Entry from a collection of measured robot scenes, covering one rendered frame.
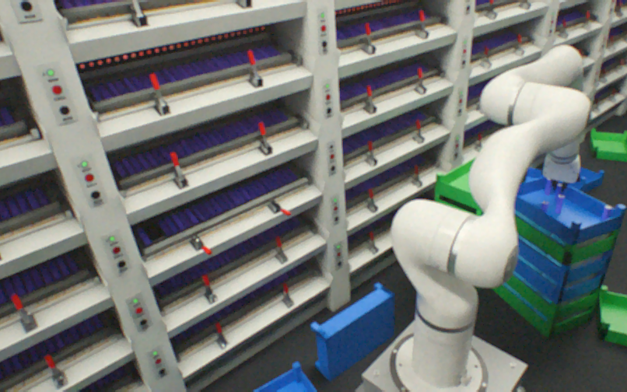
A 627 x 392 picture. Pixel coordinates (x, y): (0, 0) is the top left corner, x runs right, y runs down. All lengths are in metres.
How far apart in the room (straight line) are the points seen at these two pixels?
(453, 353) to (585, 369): 0.82
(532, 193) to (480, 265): 1.02
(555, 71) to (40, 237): 1.21
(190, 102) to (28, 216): 0.45
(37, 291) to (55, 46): 0.58
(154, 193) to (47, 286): 0.34
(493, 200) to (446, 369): 0.38
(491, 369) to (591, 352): 0.71
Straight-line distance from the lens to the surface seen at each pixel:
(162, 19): 1.12
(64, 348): 1.39
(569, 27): 2.84
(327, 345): 1.46
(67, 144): 1.07
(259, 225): 1.36
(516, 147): 0.96
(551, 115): 1.02
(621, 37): 3.69
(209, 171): 1.24
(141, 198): 1.18
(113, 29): 1.08
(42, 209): 1.18
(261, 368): 1.65
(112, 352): 1.38
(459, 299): 0.92
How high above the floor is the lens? 1.26
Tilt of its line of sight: 30 degrees down
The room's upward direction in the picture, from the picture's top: 5 degrees counter-clockwise
